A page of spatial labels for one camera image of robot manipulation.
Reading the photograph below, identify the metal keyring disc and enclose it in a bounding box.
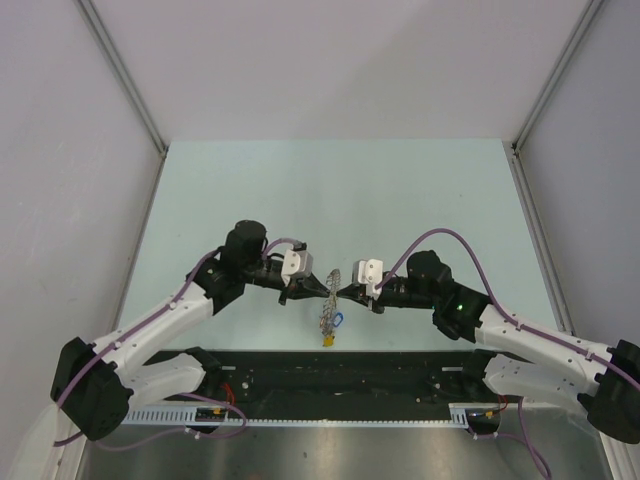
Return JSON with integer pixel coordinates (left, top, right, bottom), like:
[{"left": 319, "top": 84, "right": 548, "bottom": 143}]
[{"left": 319, "top": 269, "right": 341, "bottom": 337}]

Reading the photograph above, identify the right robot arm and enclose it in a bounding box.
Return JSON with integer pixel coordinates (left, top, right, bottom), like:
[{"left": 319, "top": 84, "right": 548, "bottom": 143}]
[{"left": 337, "top": 250, "right": 639, "bottom": 444}]

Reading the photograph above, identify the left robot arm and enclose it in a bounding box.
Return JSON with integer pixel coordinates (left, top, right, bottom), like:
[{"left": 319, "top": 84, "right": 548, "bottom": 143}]
[{"left": 50, "top": 220, "right": 330, "bottom": 441}]

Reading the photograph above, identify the blue tag key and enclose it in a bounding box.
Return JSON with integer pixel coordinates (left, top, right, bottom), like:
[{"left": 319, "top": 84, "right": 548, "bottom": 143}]
[{"left": 332, "top": 312, "right": 344, "bottom": 328}]

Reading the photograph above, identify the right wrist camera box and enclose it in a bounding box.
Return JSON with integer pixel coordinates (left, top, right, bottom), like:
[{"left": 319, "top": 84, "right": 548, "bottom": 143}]
[{"left": 352, "top": 259, "right": 383, "bottom": 299}]

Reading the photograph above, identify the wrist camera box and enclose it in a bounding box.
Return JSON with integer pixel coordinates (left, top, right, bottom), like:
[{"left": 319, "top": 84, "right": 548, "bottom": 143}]
[
  {"left": 352, "top": 259, "right": 383, "bottom": 299},
  {"left": 280, "top": 243, "right": 313, "bottom": 286}
]

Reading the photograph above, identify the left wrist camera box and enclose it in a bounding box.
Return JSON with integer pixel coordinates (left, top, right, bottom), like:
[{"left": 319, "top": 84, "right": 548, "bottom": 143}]
[{"left": 280, "top": 243, "right": 313, "bottom": 286}]

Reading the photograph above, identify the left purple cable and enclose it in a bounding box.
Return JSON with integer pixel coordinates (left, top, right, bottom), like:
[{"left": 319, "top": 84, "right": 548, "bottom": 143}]
[{"left": 52, "top": 237, "right": 301, "bottom": 451}]

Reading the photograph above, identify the purple cable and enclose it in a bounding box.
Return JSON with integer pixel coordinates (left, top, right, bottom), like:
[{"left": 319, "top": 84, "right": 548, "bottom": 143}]
[
  {"left": 52, "top": 237, "right": 301, "bottom": 451},
  {"left": 377, "top": 228, "right": 640, "bottom": 479}
]

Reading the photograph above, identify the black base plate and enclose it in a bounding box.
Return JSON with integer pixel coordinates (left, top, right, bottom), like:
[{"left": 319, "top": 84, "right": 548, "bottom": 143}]
[{"left": 144, "top": 349, "right": 521, "bottom": 421}]

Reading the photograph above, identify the grey slotted cable duct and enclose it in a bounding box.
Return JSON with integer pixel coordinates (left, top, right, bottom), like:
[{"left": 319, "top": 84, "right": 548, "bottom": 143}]
[{"left": 122, "top": 405, "right": 498, "bottom": 429}]

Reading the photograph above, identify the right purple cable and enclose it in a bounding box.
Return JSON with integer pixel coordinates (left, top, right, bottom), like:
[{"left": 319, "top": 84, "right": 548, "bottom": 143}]
[{"left": 377, "top": 228, "right": 640, "bottom": 479}]

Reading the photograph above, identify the left aluminium frame post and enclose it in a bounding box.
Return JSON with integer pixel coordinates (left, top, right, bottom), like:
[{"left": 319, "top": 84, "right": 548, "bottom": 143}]
[{"left": 73, "top": 0, "right": 168, "bottom": 159}]

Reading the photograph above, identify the aluminium frame post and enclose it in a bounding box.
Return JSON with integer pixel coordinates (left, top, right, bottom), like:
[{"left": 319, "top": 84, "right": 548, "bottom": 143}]
[
  {"left": 73, "top": 0, "right": 168, "bottom": 159},
  {"left": 510, "top": 0, "right": 608, "bottom": 152}
]

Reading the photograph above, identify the right aluminium frame post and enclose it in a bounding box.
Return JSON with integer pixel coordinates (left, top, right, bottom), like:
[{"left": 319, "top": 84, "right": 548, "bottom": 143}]
[{"left": 510, "top": 0, "right": 608, "bottom": 152}]

